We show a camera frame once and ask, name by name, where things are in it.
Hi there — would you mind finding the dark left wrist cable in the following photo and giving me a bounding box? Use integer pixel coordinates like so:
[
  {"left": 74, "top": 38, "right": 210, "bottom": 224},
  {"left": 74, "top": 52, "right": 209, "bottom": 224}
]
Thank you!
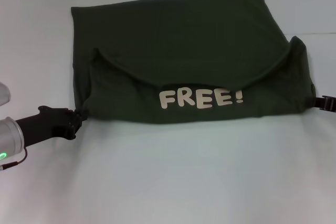
[{"left": 0, "top": 148, "right": 28, "bottom": 169}]

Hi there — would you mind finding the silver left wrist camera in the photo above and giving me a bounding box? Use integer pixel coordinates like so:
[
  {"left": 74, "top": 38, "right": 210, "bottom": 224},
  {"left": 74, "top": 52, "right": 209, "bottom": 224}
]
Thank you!
[{"left": 0, "top": 82, "right": 12, "bottom": 106}]

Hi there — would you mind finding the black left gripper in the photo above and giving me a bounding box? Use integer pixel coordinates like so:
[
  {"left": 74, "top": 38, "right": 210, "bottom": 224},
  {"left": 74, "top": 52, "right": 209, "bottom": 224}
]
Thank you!
[{"left": 15, "top": 105, "right": 89, "bottom": 148}]

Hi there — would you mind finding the dark green t-shirt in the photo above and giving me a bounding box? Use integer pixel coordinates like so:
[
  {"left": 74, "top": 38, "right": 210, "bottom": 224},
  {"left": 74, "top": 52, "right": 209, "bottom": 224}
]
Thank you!
[{"left": 70, "top": 0, "right": 317, "bottom": 125}]

